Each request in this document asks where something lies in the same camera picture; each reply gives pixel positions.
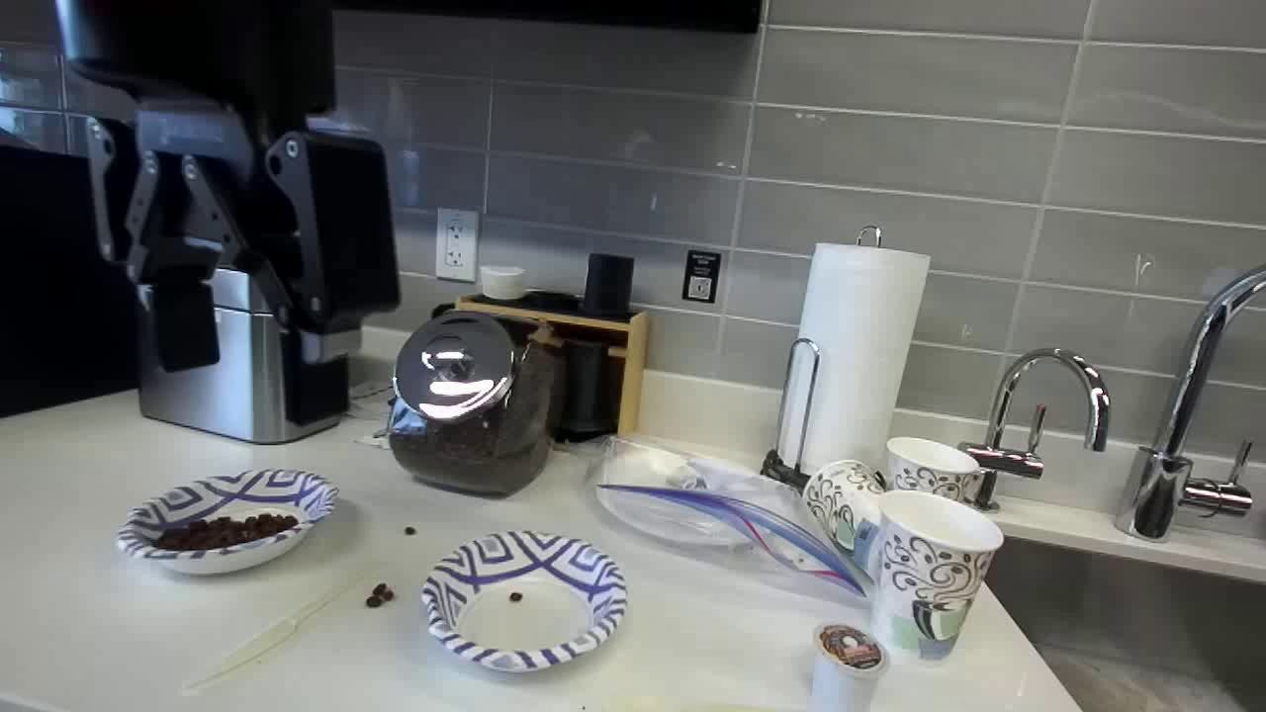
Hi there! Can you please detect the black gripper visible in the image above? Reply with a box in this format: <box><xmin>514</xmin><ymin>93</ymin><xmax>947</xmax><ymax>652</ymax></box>
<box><xmin>53</xmin><ymin>0</ymin><xmax>336</xmax><ymax>374</ymax></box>

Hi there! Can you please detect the blue patterned paper bowl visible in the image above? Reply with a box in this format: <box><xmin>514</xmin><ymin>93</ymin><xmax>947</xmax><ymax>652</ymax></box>
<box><xmin>115</xmin><ymin>465</ymin><xmax>341</xmax><ymax>581</ymax></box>
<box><xmin>417</xmin><ymin>527</ymin><xmax>632</xmax><ymax>681</ymax></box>

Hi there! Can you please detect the black monitor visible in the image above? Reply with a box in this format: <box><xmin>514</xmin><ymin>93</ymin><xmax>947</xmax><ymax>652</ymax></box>
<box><xmin>0</xmin><ymin>139</ymin><xmax>146</xmax><ymax>417</ymax></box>

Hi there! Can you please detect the stainless steel bin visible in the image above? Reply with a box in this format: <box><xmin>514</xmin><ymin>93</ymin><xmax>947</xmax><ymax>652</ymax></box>
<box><xmin>133</xmin><ymin>263</ymin><xmax>362</xmax><ymax>445</ymax></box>

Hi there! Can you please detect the coffee bean pile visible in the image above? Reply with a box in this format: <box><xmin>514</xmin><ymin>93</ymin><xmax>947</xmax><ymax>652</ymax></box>
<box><xmin>149</xmin><ymin>510</ymin><xmax>306</xmax><ymax>555</ymax></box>

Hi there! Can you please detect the small white round container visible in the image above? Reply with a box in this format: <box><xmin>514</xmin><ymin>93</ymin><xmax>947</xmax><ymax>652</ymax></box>
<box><xmin>473</xmin><ymin>262</ymin><xmax>529</xmax><ymax>304</ymax></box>

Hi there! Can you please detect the black canister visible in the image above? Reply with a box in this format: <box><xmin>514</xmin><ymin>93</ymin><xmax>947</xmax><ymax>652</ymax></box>
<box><xmin>551</xmin><ymin>336</ymin><xmax>624</xmax><ymax>445</ymax></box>

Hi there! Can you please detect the tall black box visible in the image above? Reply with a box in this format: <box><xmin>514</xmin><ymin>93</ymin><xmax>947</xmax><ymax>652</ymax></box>
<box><xmin>580</xmin><ymin>247</ymin><xmax>638</xmax><ymax>324</ymax></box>

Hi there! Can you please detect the dark upper cabinet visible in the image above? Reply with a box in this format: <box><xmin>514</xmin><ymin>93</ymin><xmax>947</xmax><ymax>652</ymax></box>
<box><xmin>328</xmin><ymin>0</ymin><xmax>769</xmax><ymax>34</ymax></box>

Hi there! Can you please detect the wooden counter rack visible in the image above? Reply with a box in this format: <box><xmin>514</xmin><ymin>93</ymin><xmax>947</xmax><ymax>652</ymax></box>
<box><xmin>452</xmin><ymin>297</ymin><xmax>651</xmax><ymax>441</ymax></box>

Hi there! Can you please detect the white oval serving dish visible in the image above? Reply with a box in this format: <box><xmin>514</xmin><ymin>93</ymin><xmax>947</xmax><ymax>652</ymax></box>
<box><xmin>592</xmin><ymin>439</ymin><xmax>874</xmax><ymax>603</ymax></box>

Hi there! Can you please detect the white paper towel roll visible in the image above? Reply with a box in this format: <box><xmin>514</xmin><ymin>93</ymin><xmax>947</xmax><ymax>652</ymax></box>
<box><xmin>777</xmin><ymin>235</ymin><xmax>935</xmax><ymax>479</ymax></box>

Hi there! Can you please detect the white mug black swirl pattern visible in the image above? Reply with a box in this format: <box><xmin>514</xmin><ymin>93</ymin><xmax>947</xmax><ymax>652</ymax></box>
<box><xmin>799</xmin><ymin>453</ymin><xmax>886</xmax><ymax>576</ymax></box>
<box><xmin>881</xmin><ymin>436</ymin><xmax>985</xmax><ymax>510</ymax></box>

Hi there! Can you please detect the white coffee pod cup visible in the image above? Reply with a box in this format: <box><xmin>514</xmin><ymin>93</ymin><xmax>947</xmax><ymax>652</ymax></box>
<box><xmin>804</xmin><ymin>620</ymin><xmax>889</xmax><ymax>712</ymax></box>

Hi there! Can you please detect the patterned paper cup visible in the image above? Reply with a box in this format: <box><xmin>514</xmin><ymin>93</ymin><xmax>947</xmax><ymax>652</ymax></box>
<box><xmin>868</xmin><ymin>486</ymin><xmax>1009</xmax><ymax>659</ymax></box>

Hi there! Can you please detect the small chrome faucet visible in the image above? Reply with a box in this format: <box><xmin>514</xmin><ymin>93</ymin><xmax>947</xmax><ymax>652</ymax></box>
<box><xmin>959</xmin><ymin>342</ymin><xmax>1115</xmax><ymax>515</ymax></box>

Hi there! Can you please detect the tall chrome faucet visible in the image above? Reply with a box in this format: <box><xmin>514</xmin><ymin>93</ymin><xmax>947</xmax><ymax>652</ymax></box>
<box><xmin>1121</xmin><ymin>262</ymin><xmax>1266</xmax><ymax>540</ymax></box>

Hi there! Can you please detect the grey sink basin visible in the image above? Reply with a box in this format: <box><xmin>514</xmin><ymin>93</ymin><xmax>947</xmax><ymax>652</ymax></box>
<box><xmin>993</xmin><ymin>533</ymin><xmax>1266</xmax><ymax>712</ymax></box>

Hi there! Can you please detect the white wall outlet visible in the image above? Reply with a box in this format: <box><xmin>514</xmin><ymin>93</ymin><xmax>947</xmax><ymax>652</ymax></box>
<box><xmin>430</xmin><ymin>206</ymin><xmax>481</xmax><ymax>286</ymax></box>

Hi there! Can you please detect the black wire towel holder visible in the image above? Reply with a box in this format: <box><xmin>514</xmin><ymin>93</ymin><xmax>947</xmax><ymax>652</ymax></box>
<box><xmin>761</xmin><ymin>224</ymin><xmax>889</xmax><ymax>495</ymax></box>

